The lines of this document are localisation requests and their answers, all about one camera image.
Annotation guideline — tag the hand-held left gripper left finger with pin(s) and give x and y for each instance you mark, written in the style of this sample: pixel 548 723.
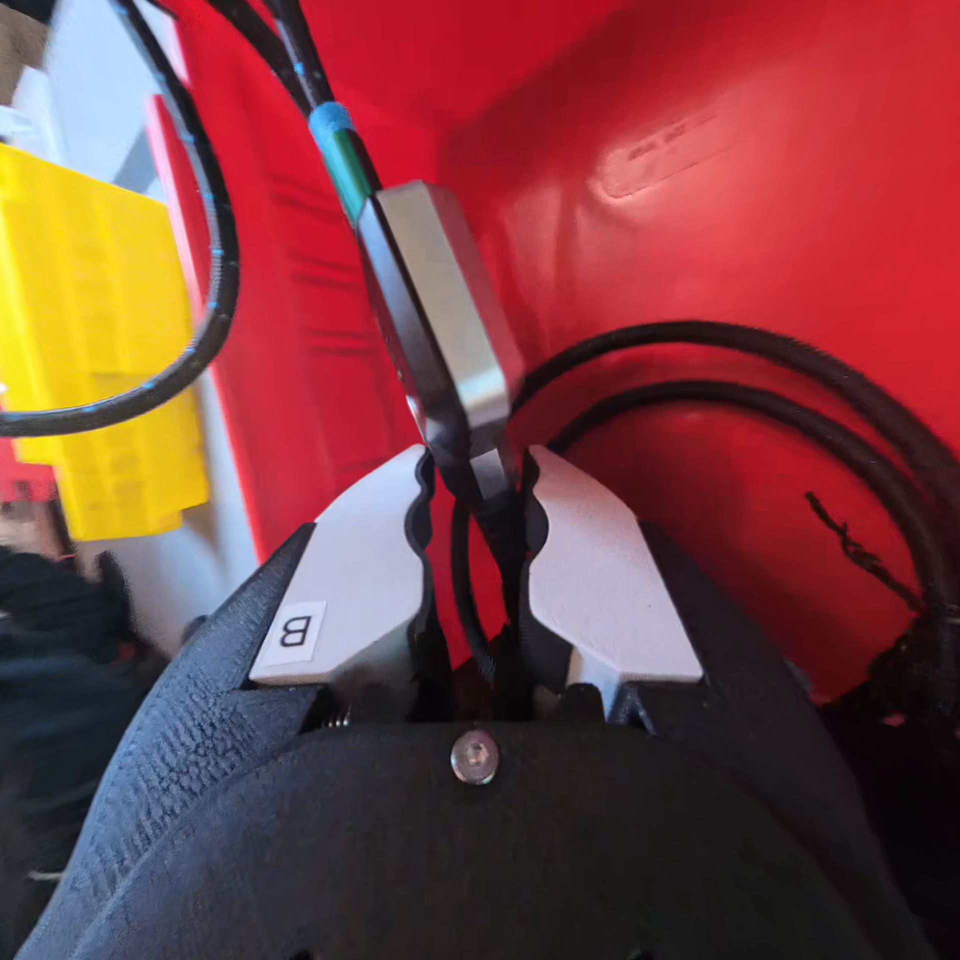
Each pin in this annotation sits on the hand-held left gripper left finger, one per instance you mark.
pixel 352 577

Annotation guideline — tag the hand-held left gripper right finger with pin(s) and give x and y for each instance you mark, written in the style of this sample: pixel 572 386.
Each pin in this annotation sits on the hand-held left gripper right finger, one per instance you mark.
pixel 607 585

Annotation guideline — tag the silver USB hub adapter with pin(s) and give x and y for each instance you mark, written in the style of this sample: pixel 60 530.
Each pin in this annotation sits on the silver USB hub adapter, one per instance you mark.
pixel 442 315

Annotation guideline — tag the yellow plastic bin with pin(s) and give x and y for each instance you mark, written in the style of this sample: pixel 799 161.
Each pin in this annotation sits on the yellow plastic bin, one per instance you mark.
pixel 90 300

